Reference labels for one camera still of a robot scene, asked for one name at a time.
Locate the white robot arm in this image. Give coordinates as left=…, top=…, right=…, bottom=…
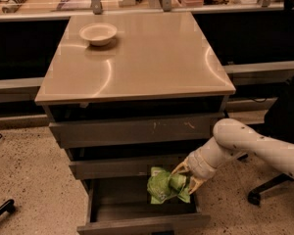
left=172, top=118, right=294, bottom=194

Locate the grey drawer cabinet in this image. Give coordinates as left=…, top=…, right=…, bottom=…
left=34, top=11, right=237, bottom=235

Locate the green rice chip bag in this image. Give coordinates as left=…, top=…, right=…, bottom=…
left=147, top=166, right=190, bottom=205

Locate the black coiled tool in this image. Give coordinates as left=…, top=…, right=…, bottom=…
left=2, top=0, right=27, bottom=14

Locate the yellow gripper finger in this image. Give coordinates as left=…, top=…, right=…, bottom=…
left=188, top=176, right=204, bottom=194
left=171, top=158, right=189, bottom=174

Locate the black office chair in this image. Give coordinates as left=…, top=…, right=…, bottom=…
left=247, top=0, right=294, bottom=206

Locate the bottom drawer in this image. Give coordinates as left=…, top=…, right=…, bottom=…
left=77, top=176, right=211, bottom=235

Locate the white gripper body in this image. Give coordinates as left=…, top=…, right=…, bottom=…
left=186, top=149, right=217, bottom=180

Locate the white bowl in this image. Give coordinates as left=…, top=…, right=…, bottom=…
left=79, top=23, right=118, bottom=46

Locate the black chair leg left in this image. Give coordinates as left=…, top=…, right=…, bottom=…
left=0, top=199, right=16, bottom=215

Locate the top drawer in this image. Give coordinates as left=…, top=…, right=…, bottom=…
left=49, top=113, right=223, bottom=149

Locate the drawer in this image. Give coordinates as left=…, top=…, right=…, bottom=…
left=77, top=176, right=211, bottom=235
left=49, top=113, right=223, bottom=149
left=70, top=154, right=187, bottom=180

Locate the middle drawer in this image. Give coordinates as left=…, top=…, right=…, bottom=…
left=70, top=154, right=187, bottom=180

